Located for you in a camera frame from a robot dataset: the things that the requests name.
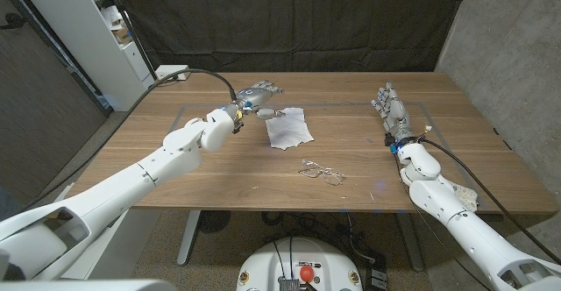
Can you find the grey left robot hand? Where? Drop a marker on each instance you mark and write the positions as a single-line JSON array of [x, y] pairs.
[[254, 96]]

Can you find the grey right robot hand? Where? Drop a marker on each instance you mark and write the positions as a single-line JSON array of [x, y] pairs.
[[396, 118]]

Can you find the white cleaning cloth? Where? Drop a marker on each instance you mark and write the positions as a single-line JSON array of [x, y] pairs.
[[291, 131]]

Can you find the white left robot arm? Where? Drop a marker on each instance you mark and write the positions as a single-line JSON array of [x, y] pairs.
[[109, 194]]

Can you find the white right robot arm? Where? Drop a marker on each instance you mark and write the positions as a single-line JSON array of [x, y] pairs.
[[438, 194]]

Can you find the grey tape outline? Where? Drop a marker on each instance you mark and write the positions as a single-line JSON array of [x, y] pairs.
[[342, 104]]

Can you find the black backdrop curtain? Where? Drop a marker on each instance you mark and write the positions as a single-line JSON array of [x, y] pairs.
[[285, 19]]

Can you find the white power strip box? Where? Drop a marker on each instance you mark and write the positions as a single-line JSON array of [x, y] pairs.
[[168, 69]]

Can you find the patterned white cloth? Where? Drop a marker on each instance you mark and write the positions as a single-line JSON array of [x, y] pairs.
[[468, 194]]

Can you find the grey table leg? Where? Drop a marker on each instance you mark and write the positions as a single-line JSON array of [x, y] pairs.
[[188, 238], [412, 243]]

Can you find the black round floor fan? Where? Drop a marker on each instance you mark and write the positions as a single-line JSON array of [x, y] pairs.
[[214, 221]]

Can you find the small cardboard box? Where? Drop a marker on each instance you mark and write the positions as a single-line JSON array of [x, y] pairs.
[[122, 34]]

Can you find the black floor power strip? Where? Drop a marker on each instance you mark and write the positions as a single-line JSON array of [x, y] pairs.
[[377, 275]]

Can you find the white robot torso base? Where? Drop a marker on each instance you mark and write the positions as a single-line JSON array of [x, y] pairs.
[[263, 269]]

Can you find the red emergency stop button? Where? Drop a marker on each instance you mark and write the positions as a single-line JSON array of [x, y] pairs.
[[307, 273]]

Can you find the white shelf cabinet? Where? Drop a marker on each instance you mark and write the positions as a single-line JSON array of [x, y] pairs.
[[79, 32]]

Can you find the person's blue jeans leg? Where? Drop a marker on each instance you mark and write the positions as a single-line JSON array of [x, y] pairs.
[[4, 203]]

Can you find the clear frame glasses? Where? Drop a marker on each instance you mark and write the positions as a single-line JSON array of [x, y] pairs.
[[312, 172]]

